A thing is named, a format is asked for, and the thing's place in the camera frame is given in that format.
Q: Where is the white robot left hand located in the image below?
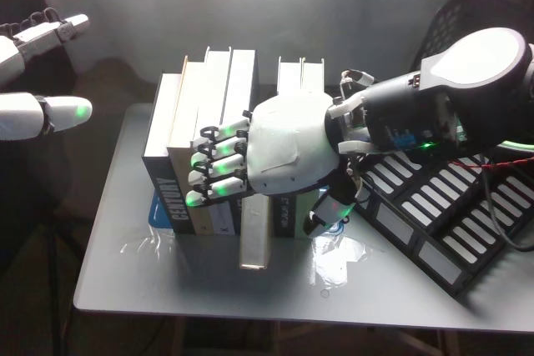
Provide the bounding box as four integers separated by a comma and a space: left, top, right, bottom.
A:
0, 8, 93, 143

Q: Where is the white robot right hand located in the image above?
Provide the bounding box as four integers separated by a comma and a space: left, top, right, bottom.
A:
185, 91, 358, 240

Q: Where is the tan kraft cover book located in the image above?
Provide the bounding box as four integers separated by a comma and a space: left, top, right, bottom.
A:
239, 192, 273, 272

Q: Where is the black book with white label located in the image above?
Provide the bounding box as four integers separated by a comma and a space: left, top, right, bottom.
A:
270, 55, 305, 239

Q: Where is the pale green book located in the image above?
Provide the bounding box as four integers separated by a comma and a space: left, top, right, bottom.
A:
294, 58, 325, 240

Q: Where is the black Let It Be book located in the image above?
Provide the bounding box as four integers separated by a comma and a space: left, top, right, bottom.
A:
219, 48, 258, 235

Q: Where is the white Fashionpedia book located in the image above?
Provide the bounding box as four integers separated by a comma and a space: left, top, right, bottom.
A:
194, 45, 234, 235

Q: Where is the beige spine book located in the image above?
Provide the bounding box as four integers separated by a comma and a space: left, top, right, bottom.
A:
166, 54, 214, 235

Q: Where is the black Century book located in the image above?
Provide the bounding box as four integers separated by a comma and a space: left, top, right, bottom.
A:
141, 72, 197, 235

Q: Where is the white cloth backdrop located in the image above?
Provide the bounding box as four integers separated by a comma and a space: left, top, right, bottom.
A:
27, 0, 534, 90

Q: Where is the blue plastic bookend tray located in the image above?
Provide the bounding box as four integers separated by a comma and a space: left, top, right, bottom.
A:
147, 187, 347, 237

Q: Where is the black mesh file rack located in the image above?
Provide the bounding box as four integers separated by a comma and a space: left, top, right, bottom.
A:
333, 0, 534, 298

